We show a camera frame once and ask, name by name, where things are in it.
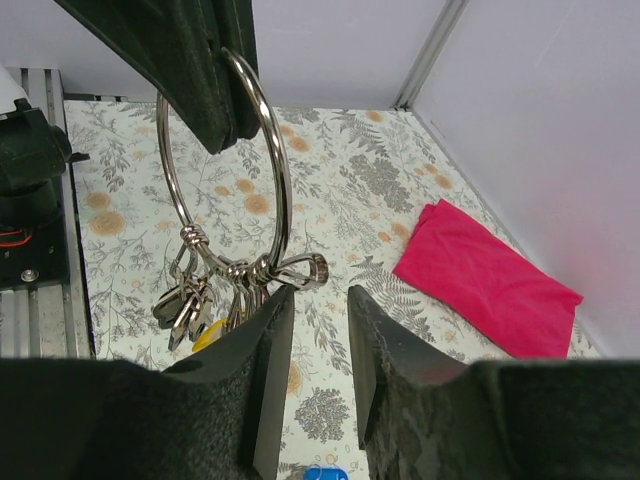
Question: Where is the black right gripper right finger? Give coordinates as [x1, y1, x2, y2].
[348, 286, 639, 479]

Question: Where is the black head silver key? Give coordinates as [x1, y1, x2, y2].
[152, 281, 212, 352]

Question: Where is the yellow key tag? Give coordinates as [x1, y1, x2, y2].
[192, 318, 229, 353]

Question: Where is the floral table mat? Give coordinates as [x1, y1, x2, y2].
[64, 100, 515, 479]

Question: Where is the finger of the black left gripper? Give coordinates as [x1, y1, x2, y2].
[58, 0, 235, 154]
[212, 0, 260, 148]

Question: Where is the blue key tag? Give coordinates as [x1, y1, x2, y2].
[302, 466, 349, 480]

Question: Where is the aluminium front rail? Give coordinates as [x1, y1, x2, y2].
[1, 67, 95, 358]

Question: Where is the folded pink cloth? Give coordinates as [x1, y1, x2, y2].
[393, 199, 583, 359]

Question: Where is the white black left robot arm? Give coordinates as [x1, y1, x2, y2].
[1, 1, 259, 289]

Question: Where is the large metal keyring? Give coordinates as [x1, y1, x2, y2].
[155, 47, 329, 301]

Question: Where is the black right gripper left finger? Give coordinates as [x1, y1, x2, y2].
[1, 286, 295, 479]

